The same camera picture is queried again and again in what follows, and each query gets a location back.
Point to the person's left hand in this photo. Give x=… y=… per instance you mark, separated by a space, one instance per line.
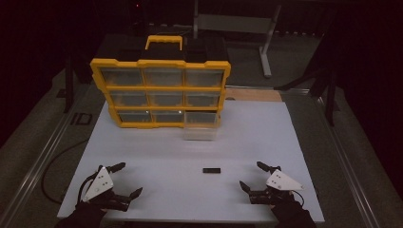
x=85 y=215

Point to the aluminium rail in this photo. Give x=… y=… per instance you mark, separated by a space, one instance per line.
x=34 y=171
x=345 y=171

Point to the wooden board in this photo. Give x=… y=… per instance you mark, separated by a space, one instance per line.
x=253 y=95

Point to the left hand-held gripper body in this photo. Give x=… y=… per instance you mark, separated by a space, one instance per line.
x=100 y=183

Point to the clear plastic drawer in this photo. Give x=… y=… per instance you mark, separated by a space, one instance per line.
x=200 y=133

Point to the yellow black drawer organizer cabinet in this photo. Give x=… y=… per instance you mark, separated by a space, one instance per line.
x=164 y=88

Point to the black stand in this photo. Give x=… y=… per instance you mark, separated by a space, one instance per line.
x=68 y=91
x=331 y=101

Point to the grey metal desk frame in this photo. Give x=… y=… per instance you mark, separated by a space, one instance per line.
x=234 y=23

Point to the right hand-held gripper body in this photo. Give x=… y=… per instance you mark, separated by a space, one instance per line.
x=280 y=183

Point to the small black rectangular block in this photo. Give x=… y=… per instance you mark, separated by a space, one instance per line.
x=211 y=170

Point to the person's right hand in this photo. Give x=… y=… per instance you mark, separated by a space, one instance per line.
x=293 y=215

